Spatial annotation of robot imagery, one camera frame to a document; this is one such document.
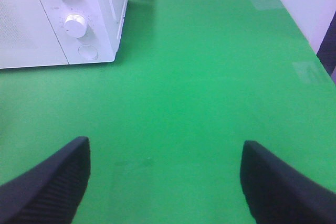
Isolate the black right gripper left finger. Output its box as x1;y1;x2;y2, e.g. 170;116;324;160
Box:
1;136;90;223

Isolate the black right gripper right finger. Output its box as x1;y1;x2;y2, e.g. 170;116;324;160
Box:
240;141;335;223

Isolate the white microwave door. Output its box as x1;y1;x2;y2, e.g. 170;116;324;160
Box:
1;0;68;69

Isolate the white microwave knob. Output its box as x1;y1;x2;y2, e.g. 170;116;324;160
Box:
64;14;88;38

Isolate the white microwave oven body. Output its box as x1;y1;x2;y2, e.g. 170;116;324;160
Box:
40;0;128;65

